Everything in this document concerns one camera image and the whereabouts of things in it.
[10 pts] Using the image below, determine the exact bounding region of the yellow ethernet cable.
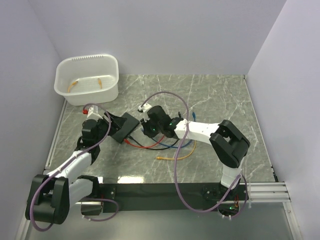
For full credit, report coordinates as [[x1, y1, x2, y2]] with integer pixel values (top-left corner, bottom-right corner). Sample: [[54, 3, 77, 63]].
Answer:
[[156, 141, 196, 161]]

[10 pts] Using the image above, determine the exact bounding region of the black ethernet cable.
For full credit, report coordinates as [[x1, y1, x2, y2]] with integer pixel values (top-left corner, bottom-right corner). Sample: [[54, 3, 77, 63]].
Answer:
[[128, 111, 183, 151]]

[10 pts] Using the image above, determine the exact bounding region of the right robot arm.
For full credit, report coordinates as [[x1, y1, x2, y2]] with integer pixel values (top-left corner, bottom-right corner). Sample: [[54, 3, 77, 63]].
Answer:
[[138, 103, 251, 200]]

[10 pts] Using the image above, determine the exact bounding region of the white plastic tub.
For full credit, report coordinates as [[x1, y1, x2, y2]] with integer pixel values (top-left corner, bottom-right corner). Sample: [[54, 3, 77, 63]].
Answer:
[[54, 54, 119, 106]]

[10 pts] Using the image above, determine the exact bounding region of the black network switch box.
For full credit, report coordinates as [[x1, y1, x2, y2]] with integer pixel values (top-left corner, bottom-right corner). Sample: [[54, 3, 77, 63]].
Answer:
[[111, 112, 140, 144]]

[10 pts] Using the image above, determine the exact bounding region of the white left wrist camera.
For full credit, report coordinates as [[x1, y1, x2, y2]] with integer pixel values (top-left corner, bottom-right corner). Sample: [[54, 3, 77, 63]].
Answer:
[[82, 105, 103, 121]]

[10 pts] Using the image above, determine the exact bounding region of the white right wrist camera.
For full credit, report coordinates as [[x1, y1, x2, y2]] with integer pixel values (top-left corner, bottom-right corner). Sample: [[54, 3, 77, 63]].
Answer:
[[138, 103, 152, 113]]

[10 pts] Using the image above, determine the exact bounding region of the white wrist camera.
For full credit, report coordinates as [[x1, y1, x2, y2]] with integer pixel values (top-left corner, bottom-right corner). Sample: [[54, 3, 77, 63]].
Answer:
[[82, 105, 103, 121], [138, 103, 152, 113]]

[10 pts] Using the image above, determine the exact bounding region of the orange cable in tub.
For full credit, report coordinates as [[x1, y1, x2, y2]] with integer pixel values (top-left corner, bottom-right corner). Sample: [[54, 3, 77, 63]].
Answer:
[[66, 77, 104, 94]]

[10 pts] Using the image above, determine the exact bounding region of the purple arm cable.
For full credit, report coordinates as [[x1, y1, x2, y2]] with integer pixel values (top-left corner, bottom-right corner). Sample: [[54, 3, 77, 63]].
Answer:
[[141, 91, 249, 221], [29, 102, 120, 232]]

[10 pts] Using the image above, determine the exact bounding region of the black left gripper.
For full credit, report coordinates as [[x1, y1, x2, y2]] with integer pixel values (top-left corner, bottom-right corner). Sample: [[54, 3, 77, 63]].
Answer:
[[94, 111, 128, 145]]

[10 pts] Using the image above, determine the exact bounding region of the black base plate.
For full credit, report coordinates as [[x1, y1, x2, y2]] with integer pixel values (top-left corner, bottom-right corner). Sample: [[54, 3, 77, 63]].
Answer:
[[69, 182, 251, 214]]

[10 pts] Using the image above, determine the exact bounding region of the aluminium rail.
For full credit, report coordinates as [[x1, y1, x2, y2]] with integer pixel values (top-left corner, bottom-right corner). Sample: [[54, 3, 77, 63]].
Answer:
[[26, 181, 292, 205]]

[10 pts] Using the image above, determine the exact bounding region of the blue ethernet cable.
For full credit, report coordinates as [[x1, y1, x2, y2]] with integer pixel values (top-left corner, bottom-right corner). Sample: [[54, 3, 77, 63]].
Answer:
[[152, 111, 197, 149]]

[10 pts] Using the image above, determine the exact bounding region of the red ethernet cable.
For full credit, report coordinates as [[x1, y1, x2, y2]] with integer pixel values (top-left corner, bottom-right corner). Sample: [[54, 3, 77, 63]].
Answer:
[[123, 134, 166, 149]]

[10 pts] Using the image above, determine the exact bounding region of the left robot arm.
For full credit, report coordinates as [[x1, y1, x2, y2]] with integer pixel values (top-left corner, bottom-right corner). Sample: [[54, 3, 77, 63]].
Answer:
[[25, 113, 129, 225]]

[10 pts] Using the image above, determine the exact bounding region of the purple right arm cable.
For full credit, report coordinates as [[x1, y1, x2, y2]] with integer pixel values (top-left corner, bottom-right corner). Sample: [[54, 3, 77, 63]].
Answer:
[[141, 91, 249, 221]]

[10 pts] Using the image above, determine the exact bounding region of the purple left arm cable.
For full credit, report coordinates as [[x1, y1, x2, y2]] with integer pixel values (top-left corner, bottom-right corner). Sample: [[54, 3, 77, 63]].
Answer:
[[29, 102, 120, 232]]

